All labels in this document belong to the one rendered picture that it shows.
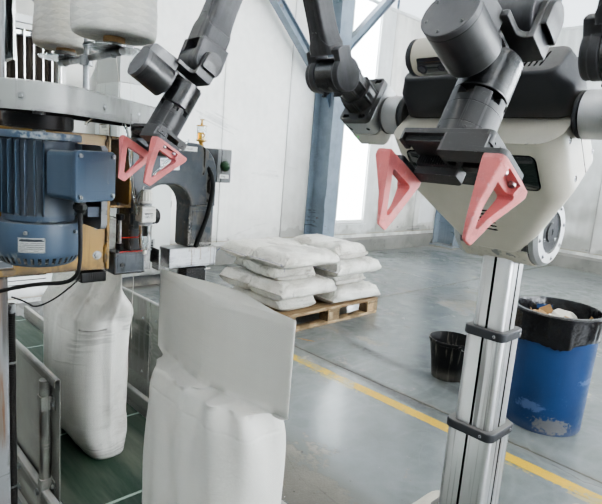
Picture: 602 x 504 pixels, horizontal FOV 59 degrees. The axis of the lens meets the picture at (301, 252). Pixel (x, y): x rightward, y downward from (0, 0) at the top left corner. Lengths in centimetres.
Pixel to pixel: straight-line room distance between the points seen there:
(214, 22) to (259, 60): 572
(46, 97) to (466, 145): 75
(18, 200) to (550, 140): 97
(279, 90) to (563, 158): 599
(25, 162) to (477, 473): 123
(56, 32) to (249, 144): 535
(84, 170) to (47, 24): 48
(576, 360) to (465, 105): 261
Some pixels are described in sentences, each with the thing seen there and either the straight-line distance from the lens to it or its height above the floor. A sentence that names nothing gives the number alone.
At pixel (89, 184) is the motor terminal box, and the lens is 104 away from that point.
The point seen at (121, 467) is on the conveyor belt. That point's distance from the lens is 180.
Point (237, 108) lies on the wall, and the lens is 654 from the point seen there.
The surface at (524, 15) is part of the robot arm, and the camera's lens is 62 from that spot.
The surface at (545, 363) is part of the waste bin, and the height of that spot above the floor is 39.
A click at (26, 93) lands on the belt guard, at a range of 106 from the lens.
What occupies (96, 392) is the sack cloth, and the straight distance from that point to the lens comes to 177.
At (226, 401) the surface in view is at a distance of 116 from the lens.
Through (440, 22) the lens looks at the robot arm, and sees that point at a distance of 55.
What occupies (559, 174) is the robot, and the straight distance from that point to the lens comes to 114.
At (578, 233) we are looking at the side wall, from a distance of 919.
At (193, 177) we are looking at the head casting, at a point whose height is 125.
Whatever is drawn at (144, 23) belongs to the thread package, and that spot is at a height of 155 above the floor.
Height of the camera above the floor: 132
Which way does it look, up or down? 10 degrees down
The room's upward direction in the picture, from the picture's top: 5 degrees clockwise
